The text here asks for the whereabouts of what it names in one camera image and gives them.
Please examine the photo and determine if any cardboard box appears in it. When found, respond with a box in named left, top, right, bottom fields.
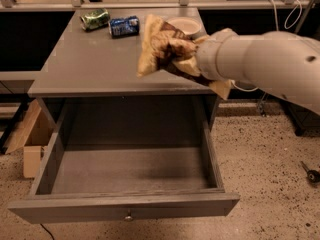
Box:
left=5, top=100, right=53, bottom=178

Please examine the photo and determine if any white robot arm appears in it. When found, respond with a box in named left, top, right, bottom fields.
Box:
left=173, top=29, right=320, bottom=114

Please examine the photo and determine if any crushed green soda can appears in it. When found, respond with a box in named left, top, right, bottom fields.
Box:
left=80, top=8, right=110, bottom=31

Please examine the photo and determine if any white cable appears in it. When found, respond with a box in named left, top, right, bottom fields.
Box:
left=230, top=0, right=304, bottom=93

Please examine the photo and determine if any grey metal rail frame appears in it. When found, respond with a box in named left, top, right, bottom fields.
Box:
left=0, top=0, right=320, bottom=92

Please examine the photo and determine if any blue soda can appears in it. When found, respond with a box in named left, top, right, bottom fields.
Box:
left=109, top=16, right=140, bottom=38

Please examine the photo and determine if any brown sea salt chip bag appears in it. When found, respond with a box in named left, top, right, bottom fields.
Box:
left=137, top=14, right=232, bottom=100

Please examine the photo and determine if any black floor cable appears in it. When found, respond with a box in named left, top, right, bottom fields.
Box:
left=40, top=223, right=56, bottom=240

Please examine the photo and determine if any black tool on floor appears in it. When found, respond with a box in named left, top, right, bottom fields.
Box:
left=301, top=162, right=320, bottom=183

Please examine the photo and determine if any white paper bowl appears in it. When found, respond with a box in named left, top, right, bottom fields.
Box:
left=167, top=17, right=202, bottom=39

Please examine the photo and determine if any open grey top drawer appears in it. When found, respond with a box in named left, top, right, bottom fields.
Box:
left=8, top=103, right=239, bottom=224

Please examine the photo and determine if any grey cabinet with counter top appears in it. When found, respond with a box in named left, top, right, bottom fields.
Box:
left=29, top=13, right=219, bottom=134

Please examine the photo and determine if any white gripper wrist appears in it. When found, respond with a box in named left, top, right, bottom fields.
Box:
left=172, top=28, right=236, bottom=80

